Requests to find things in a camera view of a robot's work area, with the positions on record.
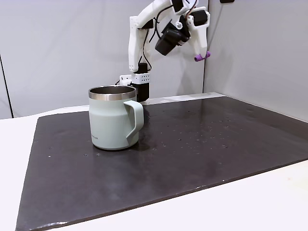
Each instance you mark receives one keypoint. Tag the purple ribbed pen grip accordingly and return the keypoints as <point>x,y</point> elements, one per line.
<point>198,58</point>

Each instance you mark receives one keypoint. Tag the black wall-mounted device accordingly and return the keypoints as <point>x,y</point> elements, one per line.
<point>227,1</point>

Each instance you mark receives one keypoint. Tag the pale green steel-rimmed mug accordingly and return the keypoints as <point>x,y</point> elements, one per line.
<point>110,120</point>

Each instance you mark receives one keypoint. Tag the black rubber mat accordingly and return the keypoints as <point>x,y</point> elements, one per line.
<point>168,168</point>

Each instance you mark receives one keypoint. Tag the black oval camera box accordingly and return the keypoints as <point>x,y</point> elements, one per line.
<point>168,41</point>

